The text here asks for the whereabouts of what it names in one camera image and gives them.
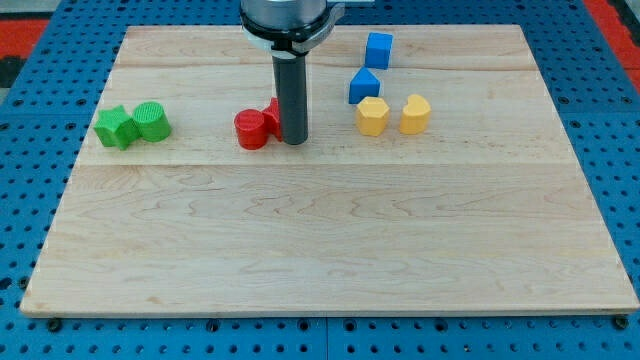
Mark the red star block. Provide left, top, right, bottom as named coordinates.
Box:
left=261, top=97, right=283, bottom=142

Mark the green cylinder block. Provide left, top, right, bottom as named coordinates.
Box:
left=133, top=101, right=172, bottom=142

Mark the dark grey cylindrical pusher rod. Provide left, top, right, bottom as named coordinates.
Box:
left=272, top=56, right=308, bottom=145

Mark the yellow hexagon block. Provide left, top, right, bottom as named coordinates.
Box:
left=355, top=96, right=390, bottom=137

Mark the green star block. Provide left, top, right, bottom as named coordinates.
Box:
left=94, top=105, right=141, bottom=150

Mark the blue cube block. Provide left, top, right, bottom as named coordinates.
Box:
left=364, top=32, right=394, bottom=70

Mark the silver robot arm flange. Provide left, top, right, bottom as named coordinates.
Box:
left=239, top=0, right=375, bottom=59

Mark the blue pentagon block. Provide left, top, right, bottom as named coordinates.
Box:
left=348, top=67, right=381, bottom=104

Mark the yellow heart block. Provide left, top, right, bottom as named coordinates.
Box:
left=399, top=94, right=431, bottom=135

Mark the light wooden board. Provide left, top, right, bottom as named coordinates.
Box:
left=21, top=25, right=639, bottom=318

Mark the red cylinder block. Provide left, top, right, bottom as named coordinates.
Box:
left=234, top=109, right=269, bottom=150

